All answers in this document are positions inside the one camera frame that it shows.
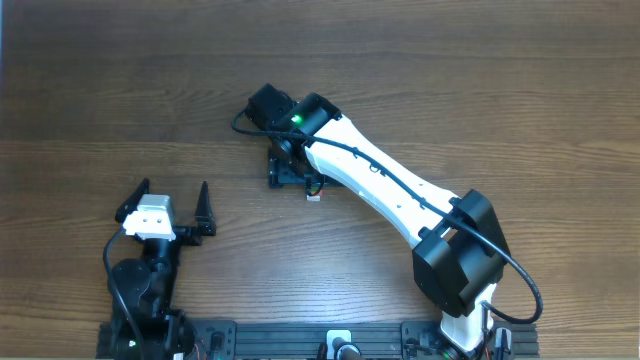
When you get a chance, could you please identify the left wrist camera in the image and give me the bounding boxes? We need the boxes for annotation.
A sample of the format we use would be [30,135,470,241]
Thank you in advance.
[122,194,177,242]

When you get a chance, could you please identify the mounting rail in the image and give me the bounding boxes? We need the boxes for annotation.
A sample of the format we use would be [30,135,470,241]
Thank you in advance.
[97,319,541,360]

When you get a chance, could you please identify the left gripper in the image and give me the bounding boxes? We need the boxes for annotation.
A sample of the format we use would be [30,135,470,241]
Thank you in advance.
[114,177,217,247]

